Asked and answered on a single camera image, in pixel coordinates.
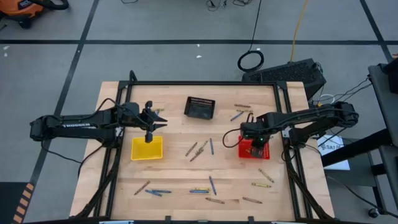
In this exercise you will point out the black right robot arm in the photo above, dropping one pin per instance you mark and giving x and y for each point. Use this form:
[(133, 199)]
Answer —
[(311, 116)]

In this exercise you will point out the black caster wheel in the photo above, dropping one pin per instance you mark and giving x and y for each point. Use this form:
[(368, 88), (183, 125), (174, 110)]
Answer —
[(373, 213)]

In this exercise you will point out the yellow-green crayon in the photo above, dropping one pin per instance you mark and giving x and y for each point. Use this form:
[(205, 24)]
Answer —
[(203, 145)]

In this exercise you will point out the black equipment box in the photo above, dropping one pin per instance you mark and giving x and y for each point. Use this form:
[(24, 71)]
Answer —
[(392, 74)]

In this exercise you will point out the grey table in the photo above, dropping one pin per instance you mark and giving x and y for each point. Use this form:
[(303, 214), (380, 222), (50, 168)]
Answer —
[(384, 109)]

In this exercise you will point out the orange shop vacuum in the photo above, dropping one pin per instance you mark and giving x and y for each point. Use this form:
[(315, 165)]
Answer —
[(18, 9)]

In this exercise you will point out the black perforated computer case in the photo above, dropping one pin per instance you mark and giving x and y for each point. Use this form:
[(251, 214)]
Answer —
[(286, 74)]

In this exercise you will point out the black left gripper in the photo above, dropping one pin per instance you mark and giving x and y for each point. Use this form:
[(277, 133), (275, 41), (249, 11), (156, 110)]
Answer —
[(133, 115)]

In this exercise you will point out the black plastic basket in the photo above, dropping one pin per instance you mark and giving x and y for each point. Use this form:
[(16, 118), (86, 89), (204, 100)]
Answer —
[(199, 109)]

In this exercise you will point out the yellow plastic basket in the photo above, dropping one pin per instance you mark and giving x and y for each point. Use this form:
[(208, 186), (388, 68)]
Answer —
[(146, 151)]

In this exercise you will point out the black orange striped mat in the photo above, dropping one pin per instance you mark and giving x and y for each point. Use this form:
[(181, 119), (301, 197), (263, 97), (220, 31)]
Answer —
[(12, 202)]

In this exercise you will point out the black table beam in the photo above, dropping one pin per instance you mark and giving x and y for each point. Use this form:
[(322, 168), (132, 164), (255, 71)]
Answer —
[(357, 147)]

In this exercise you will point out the red plastic basket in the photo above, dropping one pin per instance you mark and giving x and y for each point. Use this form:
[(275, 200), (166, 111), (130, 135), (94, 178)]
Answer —
[(243, 146)]

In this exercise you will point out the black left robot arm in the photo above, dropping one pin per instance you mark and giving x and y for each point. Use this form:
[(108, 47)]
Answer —
[(77, 126)]

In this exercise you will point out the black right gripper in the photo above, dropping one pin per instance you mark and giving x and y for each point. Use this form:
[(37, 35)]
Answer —
[(258, 130)]

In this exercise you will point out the brown crayon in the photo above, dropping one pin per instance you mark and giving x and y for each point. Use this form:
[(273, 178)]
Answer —
[(142, 187), (214, 200), (191, 149), (242, 105), (196, 155), (252, 200)]

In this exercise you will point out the white paper sheet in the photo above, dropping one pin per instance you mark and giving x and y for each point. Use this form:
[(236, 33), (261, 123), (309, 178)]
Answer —
[(339, 165)]

